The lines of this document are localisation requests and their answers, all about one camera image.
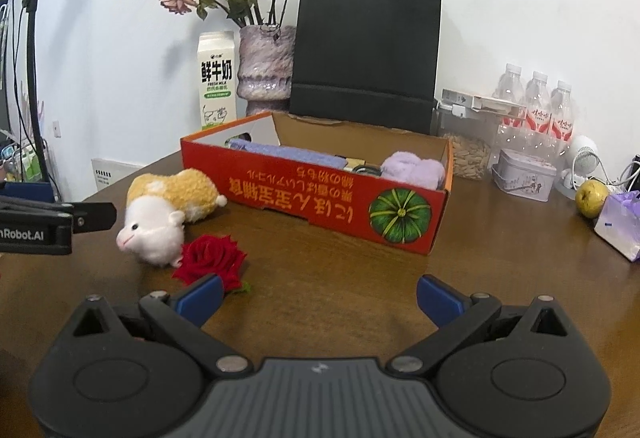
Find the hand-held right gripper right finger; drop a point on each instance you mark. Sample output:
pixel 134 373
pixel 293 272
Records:
pixel 440 300

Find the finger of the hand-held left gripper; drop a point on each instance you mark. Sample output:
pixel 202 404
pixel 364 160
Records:
pixel 95 218
pixel 30 192

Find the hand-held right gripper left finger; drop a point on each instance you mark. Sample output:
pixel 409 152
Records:
pixel 202 298

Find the red artificial rose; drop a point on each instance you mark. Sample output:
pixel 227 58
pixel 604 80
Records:
pixel 210 258

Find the plush hamster toy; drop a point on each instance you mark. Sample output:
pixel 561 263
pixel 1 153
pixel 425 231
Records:
pixel 155 223

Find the purple fluffy headband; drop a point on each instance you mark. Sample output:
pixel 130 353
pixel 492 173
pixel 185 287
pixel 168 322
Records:
pixel 412 170

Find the red cardboard box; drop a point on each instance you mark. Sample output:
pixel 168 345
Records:
pixel 310 203

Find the purple knit pouch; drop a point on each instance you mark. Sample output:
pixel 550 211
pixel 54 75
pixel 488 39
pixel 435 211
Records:
pixel 285 154

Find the black light stand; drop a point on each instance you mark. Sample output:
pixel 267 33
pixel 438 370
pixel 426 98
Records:
pixel 32 67

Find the clear jar of seeds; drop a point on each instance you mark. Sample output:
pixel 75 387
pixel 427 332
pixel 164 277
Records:
pixel 465 152

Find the grey tin box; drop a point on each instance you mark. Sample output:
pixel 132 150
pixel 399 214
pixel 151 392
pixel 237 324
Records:
pixel 525 175

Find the white green milk carton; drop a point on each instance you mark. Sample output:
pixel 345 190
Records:
pixel 217 77

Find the purple tissue pack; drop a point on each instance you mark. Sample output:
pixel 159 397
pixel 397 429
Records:
pixel 622 225

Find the small white fan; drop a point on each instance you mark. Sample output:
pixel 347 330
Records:
pixel 582 157

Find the flat white box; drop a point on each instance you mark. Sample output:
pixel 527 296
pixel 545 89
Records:
pixel 480 101

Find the clear water bottle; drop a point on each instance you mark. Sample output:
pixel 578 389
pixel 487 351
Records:
pixel 562 115
pixel 509 92
pixel 538 107

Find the purple glass vase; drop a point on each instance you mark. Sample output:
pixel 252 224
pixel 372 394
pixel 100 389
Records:
pixel 265 62

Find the black paper bag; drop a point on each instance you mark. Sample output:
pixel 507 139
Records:
pixel 365 52

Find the white wall socket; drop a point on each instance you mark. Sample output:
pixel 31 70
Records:
pixel 57 128

